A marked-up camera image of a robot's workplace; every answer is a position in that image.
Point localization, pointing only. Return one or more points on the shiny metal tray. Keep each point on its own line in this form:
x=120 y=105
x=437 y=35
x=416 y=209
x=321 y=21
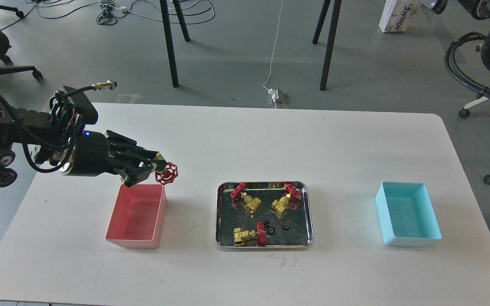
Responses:
x=230 y=217

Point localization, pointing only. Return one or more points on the brass valve bottom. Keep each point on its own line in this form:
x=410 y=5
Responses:
x=245 y=237

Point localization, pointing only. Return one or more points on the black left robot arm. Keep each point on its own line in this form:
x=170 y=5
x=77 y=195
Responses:
x=57 y=141

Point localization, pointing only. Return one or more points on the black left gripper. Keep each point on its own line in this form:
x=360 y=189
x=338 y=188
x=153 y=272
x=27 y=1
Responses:
x=96 y=153

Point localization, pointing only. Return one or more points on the brass valve top middle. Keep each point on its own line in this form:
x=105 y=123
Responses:
x=250 y=203

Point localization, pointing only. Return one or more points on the light blue plastic box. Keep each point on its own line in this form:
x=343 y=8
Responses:
x=406 y=214

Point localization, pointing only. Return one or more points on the brass valve red handwheel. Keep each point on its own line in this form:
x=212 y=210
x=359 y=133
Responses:
x=167 y=175

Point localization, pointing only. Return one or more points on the black table leg left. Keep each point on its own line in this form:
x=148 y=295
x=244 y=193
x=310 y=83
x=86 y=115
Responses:
x=168 y=36

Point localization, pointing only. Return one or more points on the black table leg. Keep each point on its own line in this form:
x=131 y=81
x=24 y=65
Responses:
x=168 y=36
x=331 y=36

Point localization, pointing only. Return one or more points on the black table leg right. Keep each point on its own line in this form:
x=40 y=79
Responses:
x=331 y=36

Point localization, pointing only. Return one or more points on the black cable bundle floor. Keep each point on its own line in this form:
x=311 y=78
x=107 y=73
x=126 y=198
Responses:
x=109 y=12

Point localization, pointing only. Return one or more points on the white power adapter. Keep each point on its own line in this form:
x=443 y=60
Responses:
x=278 y=98

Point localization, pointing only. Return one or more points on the brass valve top right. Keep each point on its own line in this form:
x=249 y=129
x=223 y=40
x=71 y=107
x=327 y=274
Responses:
x=289 y=200

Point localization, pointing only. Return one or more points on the pink plastic box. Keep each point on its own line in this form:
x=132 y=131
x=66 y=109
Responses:
x=138 y=216

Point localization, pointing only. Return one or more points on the white cardboard box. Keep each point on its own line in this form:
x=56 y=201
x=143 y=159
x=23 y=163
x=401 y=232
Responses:
x=397 y=15

